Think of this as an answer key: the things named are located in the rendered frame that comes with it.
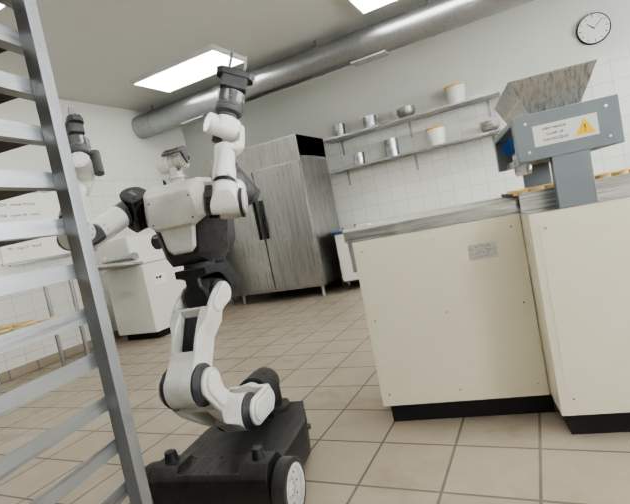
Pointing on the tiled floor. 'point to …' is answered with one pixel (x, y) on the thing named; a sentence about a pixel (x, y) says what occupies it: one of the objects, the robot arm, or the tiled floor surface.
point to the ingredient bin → (344, 259)
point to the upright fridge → (286, 219)
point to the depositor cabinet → (595, 309)
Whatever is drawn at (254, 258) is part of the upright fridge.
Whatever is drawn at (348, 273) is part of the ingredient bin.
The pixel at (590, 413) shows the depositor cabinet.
